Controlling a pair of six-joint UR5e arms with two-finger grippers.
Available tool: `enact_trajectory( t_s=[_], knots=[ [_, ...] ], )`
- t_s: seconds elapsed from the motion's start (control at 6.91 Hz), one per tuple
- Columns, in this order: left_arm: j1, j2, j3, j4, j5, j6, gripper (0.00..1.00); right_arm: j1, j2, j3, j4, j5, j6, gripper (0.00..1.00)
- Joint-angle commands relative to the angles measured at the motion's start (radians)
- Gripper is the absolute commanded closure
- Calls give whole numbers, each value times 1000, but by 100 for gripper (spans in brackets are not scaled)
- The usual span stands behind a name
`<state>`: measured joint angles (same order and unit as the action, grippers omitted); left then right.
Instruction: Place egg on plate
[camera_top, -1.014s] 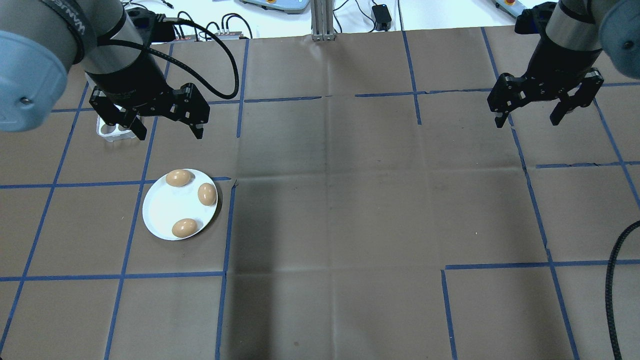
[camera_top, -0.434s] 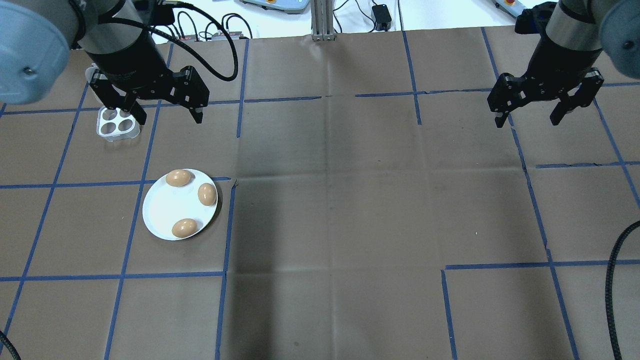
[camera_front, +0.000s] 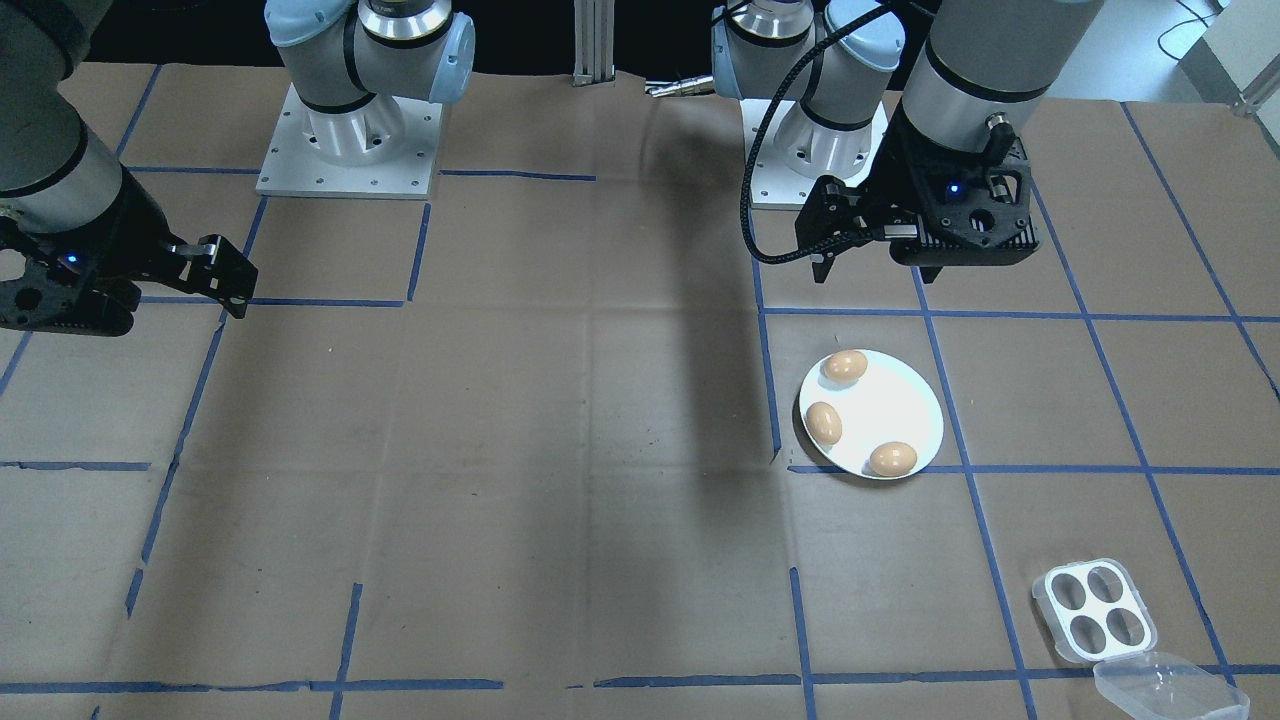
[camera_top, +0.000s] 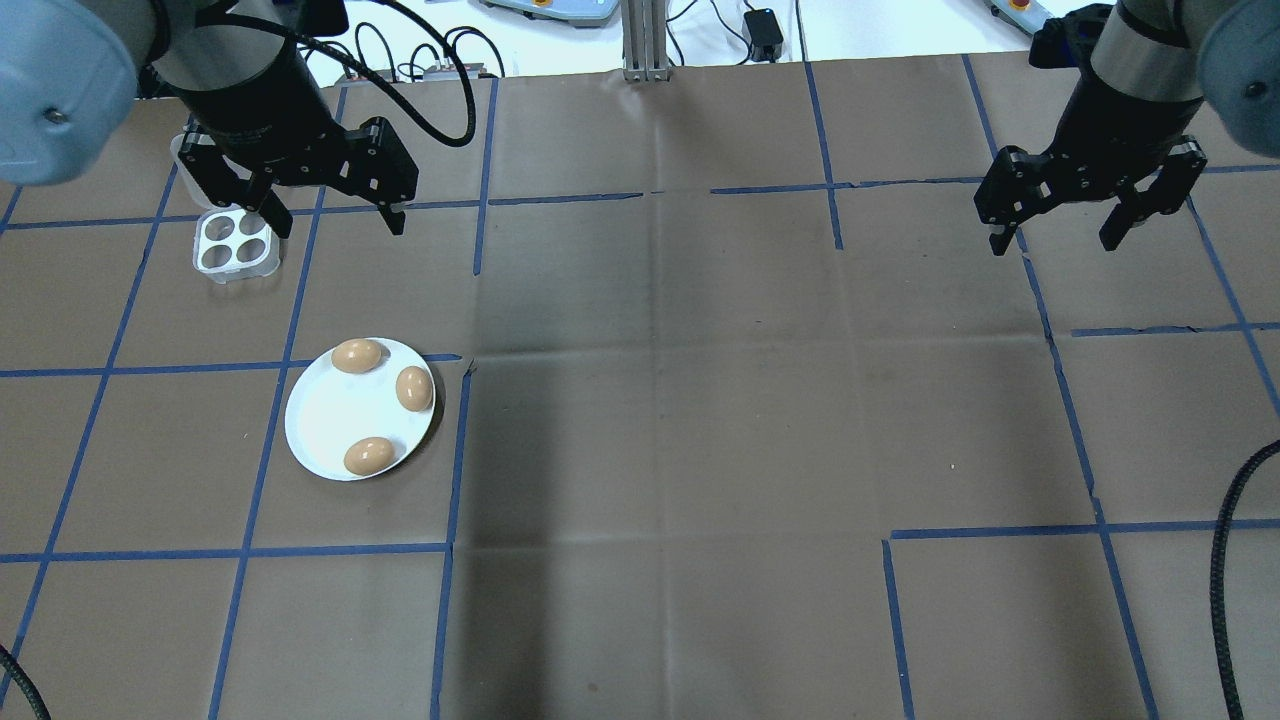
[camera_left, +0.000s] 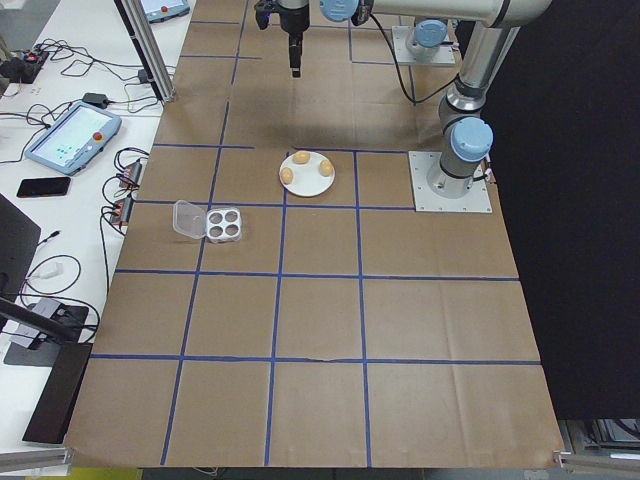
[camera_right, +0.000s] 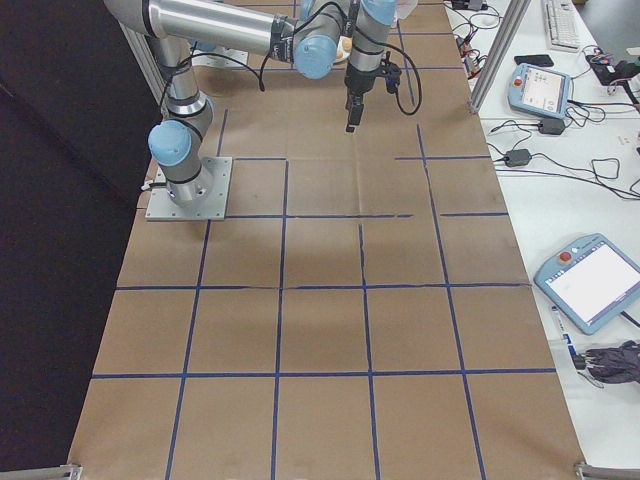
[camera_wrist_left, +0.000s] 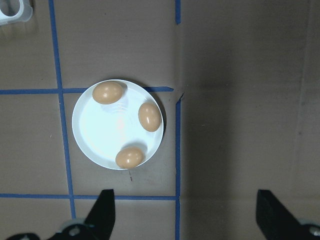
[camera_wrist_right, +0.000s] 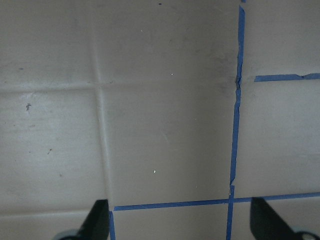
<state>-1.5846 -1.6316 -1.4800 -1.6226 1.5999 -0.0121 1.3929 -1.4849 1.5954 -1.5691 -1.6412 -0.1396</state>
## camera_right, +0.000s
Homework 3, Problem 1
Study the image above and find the white round plate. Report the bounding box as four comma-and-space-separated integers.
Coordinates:
332, 34, 354, 64

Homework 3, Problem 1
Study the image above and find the black smartphone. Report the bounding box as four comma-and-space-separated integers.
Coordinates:
514, 53, 555, 69

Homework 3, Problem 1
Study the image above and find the blue teach pendant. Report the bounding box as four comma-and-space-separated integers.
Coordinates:
507, 62, 575, 121
533, 232, 640, 336

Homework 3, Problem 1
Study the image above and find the white keyboard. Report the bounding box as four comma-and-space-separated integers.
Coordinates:
542, 0, 584, 51

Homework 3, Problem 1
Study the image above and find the white marker pen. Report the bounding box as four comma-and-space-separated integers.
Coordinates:
549, 302, 576, 351

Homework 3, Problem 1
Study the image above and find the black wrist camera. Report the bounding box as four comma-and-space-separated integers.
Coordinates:
380, 59, 404, 96

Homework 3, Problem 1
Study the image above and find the white square base plate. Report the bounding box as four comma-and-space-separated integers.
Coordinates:
189, 47, 250, 69
144, 156, 235, 222

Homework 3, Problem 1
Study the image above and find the aluminium post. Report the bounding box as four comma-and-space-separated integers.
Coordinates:
467, 0, 534, 115

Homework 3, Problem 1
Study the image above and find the aluminium frame bar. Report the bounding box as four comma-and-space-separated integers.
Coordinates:
119, 24, 166, 104

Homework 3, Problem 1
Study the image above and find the black power strip red switch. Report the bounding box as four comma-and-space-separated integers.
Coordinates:
597, 59, 624, 86

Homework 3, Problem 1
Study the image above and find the black frame cover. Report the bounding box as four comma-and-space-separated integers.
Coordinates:
0, 0, 166, 471

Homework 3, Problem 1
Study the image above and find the aluminium rail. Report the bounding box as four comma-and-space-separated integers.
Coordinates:
572, 462, 640, 480
0, 463, 84, 480

